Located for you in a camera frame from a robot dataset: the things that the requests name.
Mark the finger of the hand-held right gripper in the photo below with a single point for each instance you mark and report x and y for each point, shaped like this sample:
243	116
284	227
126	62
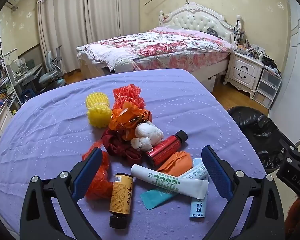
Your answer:
288	142

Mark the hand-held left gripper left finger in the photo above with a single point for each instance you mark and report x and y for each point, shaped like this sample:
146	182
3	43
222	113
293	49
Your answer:
87	170

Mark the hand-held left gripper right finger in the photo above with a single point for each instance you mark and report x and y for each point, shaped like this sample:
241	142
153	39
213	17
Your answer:
216	170

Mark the black trash bag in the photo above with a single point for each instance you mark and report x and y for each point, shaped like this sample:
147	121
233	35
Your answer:
260	135

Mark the white tube with green print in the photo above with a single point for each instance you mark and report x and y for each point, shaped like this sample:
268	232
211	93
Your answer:
165	180

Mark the yellow foam net bundle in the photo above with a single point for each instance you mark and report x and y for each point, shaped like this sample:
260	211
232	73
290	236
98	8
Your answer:
98	110

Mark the person's right forearm orange sleeve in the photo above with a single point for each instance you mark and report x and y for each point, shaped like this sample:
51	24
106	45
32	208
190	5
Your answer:
298	220

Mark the orange mesh bag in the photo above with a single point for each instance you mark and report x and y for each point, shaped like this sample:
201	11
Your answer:
100	183

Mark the dark red cloth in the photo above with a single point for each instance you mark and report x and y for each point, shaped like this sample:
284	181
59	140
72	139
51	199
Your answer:
117	145

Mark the brown bottle with yellow label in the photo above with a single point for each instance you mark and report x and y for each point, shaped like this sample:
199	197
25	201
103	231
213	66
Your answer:
120	195

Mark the light blue sachet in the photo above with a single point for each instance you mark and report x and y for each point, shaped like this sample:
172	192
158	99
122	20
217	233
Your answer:
197	207

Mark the purple tablecloth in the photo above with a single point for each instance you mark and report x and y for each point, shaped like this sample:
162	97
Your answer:
52	135

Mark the red bottle with black cap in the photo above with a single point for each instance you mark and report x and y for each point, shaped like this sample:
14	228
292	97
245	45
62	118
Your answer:
165	147

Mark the plastic drawer unit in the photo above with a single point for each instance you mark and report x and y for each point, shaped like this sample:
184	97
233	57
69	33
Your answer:
268	87

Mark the orange plastic wrapper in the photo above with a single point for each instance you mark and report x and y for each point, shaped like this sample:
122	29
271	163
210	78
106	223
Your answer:
125	120

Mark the white crumpled tissue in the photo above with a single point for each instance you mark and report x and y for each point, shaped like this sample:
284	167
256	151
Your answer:
147	136

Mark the teal sachet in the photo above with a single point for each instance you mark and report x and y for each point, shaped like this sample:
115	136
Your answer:
152	200

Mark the white wardrobe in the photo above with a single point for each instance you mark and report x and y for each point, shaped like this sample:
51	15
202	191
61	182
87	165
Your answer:
298	55

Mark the white nightstand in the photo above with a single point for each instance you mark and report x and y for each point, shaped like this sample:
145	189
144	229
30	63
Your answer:
242	72

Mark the red foam net bundle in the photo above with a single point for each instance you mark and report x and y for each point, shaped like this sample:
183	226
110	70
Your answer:
128	96

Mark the white low cabinet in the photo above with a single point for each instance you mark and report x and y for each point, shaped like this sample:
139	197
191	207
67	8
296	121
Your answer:
1	122

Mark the grey desk chair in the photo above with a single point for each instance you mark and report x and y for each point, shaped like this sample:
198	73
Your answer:
51	76

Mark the group of small bottles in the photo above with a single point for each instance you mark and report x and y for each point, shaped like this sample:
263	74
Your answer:
247	46

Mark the white bed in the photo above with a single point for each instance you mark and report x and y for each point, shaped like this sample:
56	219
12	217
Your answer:
215	62

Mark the white volleyball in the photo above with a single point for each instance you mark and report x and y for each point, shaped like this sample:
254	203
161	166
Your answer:
123	65

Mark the grey study desk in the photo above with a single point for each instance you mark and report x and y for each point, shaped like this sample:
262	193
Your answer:
27	73

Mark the floral blanket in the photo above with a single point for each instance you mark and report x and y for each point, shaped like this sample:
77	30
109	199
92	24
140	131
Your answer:
165	45

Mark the beige curtains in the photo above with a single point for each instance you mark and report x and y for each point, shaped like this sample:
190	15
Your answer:
90	25

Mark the white air conditioner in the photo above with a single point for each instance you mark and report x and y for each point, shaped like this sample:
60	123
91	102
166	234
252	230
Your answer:
13	1

